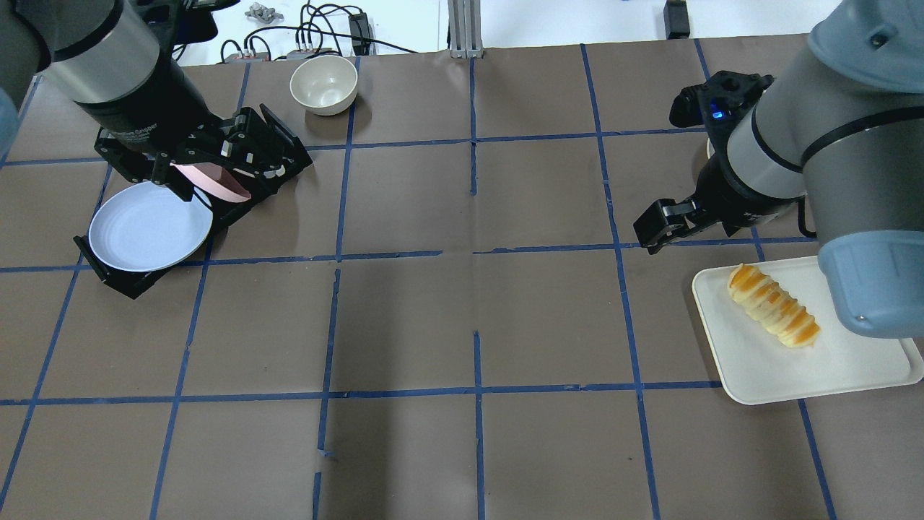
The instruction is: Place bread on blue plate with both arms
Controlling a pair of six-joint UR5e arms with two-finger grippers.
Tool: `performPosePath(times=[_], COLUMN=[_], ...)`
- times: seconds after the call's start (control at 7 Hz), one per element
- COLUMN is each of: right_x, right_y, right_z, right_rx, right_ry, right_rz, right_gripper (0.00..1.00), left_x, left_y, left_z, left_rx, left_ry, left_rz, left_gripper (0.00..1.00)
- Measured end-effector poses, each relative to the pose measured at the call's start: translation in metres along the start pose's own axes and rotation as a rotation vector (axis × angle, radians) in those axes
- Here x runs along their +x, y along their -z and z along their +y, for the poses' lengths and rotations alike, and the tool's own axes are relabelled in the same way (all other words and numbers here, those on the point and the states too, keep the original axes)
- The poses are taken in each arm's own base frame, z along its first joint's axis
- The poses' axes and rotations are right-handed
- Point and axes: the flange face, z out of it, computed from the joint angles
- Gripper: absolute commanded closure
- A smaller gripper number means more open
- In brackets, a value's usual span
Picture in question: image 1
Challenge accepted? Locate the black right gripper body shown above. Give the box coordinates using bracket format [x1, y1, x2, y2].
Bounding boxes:
[693, 155, 800, 238]

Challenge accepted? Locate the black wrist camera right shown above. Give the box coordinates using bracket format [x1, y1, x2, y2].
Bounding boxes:
[668, 70, 775, 128]

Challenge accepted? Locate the black plate rack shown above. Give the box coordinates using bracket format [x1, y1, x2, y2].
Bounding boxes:
[74, 105, 312, 299]

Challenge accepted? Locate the metal clamp bracket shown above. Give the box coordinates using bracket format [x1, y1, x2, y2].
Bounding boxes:
[245, 2, 284, 24]

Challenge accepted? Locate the striped bread roll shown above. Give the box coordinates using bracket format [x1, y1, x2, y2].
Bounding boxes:
[726, 264, 821, 348]

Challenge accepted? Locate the pink plate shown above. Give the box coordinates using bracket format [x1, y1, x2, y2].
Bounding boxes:
[173, 162, 252, 203]

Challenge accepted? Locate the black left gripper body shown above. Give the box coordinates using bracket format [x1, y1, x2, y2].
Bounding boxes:
[95, 108, 313, 201]

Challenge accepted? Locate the cream bowl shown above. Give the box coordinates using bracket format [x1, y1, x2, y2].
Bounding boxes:
[288, 55, 359, 116]

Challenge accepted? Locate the usb hub with cables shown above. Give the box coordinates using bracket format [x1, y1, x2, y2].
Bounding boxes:
[219, 36, 342, 64]

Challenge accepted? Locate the black power adapter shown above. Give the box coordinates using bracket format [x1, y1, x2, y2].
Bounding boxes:
[349, 12, 373, 56]

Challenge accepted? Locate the aluminium frame post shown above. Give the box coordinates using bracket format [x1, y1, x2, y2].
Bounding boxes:
[448, 0, 483, 59]

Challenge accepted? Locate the white rectangular tray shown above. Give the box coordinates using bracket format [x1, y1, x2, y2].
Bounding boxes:
[691, 256, 923, 405]

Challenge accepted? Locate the blue plate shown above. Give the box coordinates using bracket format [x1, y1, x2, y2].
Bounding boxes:
[88, 182, 212, 272]

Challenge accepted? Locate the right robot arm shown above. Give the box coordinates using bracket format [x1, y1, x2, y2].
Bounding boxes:
[634, 1, 923, 338]

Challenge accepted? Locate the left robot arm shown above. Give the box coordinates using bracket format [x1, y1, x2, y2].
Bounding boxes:
[2, 1, 311, 201]

